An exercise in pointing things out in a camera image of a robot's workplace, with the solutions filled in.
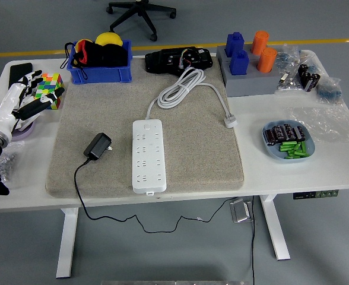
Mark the light blue plate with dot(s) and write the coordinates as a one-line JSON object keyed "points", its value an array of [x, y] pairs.
{"points": [[269, 151]]}

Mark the blue square block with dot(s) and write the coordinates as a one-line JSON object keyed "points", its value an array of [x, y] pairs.
{"points": [[239, 63], [234, 44]]}

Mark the purple round tray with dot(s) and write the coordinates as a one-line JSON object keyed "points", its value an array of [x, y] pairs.
{"points": [[23, 135]]}

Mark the clear bag of blue parts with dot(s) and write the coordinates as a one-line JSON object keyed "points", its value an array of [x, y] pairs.
{"points": [[330, 90]]}

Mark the grey block holder base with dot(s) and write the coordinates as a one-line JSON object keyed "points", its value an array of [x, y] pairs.
{"points": [[251, 86]]}

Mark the orange cylinder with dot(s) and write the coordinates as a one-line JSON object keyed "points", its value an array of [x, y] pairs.
{"points": [[259, 43], [266, 60]]}

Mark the grey-brown mat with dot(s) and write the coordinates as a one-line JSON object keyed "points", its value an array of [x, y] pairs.
{"points": [[192, 154]]}

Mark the black pouch with red lining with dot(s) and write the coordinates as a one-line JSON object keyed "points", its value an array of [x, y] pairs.
{"points": [[109, 56]]}

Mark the small silver metal part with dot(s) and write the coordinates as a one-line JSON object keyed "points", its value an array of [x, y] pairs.
{"points": [[285, 79]]}

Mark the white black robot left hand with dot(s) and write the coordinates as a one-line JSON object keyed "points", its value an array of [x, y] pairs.
{"points": [[5, 110]]}

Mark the black office chair base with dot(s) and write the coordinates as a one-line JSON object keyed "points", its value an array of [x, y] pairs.
{"points": [[142, 15]]}

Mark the blue plastic bin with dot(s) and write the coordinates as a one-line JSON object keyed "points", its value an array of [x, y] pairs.
{"points": [[103, 74]]}

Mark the white table leg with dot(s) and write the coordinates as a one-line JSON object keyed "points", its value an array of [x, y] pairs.
{"points": [[67, 237], [274, 228]]}

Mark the black capacitor bundle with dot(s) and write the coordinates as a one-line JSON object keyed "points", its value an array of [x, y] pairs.
{"points": [[303, 74], [314, 81]]}

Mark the clear bag of small parts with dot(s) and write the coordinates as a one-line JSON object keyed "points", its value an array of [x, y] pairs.
{"points": [[290, 59]]}

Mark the white power strip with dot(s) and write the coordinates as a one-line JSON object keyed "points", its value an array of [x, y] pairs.
{"points": [[149, 166]]}

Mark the yellow ball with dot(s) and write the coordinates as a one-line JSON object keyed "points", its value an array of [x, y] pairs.
{"points": [[107, 38]]}

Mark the empty clear plastic bag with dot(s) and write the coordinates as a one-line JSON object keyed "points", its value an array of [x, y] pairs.
{"points": [[326, 121]]}

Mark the black smartphone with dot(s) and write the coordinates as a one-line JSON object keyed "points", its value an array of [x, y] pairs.
{"points": [[20, 69]]}

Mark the multicolour puzzle cube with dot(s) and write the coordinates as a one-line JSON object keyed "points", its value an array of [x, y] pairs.
{"points": [[51, 81]]}

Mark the black table control panel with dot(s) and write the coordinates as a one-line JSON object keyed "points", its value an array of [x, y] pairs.
{"points": [[314, 194]]}

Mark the clear bag of screws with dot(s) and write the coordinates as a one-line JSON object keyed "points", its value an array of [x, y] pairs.
{"points": [[12, 160]]}

